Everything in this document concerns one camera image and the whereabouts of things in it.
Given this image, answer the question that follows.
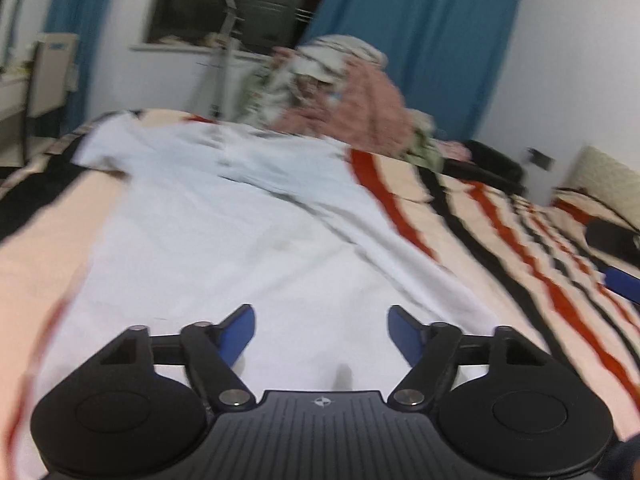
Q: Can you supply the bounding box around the metal clothes stand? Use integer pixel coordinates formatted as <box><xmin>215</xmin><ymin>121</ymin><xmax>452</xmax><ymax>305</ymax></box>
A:
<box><xmin>192</xmin><ymin>0</ymin><xmax>251</xmax><ymax>121</ymax></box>

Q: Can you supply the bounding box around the black bag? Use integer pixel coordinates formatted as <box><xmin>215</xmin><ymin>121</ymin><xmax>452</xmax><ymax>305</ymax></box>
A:
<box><xmin>442</xmin><ymin>140</ymin><xmax>526</xmax><ymax>193</ymax></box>

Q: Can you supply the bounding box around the wall socket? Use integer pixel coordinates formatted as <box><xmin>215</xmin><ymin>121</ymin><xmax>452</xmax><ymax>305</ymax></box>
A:
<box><xmin>525</xmin><ymin>147</ymin><xmax>556</xmax><ymax>171</ymax></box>

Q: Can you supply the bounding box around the blue curtain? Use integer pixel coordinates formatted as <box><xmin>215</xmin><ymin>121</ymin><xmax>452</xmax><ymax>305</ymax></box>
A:
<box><xmin>300</xmin><ymin>0</ymin><xmax>526</xmax><ymax>142</ymax></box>
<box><xmin>44</xmin><ymin>0</ymin><xmax>127</xmax><ymax>136</ymax></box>

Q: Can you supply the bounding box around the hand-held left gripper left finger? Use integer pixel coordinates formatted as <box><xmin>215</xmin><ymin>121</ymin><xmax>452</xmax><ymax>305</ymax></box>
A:
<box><xmin>100</xmin><ymin>304</ymin><xmax>257</xmax><ymax>411</ymax></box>

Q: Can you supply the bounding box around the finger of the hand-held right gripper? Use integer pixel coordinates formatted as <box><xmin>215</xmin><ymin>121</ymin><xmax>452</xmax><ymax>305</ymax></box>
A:
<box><xmin>586</xmin><ymin>219</ymin><xmax>640</xmax><ymax>307</ymax></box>

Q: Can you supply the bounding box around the white t-shirt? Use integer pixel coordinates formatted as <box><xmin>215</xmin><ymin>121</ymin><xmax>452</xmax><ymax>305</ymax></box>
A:
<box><xmin>37</xmin><ymin>110</ymin><xmax>501</xmax><ymax>391</ymax></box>

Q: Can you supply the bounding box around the white chair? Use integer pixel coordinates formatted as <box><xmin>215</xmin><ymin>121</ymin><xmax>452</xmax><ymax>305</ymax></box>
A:
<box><xmin>20</xmin><ymin>32</ymin><xmax>80</xmax><ymax>161</ymax></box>

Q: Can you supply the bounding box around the dark window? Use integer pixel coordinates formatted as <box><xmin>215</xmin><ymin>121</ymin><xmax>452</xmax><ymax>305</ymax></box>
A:
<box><xmin>145</xmin><ymin>0</ymin><xmax>343</xmax><ymax>51</ymax></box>

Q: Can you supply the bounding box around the striped bed blanket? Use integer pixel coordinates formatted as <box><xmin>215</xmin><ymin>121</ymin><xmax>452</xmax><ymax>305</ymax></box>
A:
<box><xmin>0</xmin><ymin>108</ymin><xmax>640</xmax><ymax>480</ymax></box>

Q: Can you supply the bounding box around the beige headboard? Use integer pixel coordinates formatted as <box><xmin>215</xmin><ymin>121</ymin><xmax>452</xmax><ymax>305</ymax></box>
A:
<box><xmin>567</xmin><ymin>145</ymin><xmax>640</xmax><ymax>233</ymax></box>

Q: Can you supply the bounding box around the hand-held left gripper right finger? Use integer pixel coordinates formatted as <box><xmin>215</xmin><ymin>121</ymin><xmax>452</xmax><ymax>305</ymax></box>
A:
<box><xmin>387</xmin><ymin>304</ymin><xmax>549</xmax><ymax>411</ymax></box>

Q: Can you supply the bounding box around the pink cloth pile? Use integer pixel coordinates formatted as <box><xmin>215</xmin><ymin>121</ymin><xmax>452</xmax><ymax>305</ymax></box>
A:
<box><xmin>272</xmin><ymin>47</ymin><xmax>416</xmax><ymax>158</ymax></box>

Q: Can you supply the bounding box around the white beige cloth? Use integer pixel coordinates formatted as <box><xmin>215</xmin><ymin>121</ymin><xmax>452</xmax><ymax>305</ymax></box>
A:
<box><xmin>292</xmin><ymin>34</ymin><xmax>390</xmax><ymax>83</ymax></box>

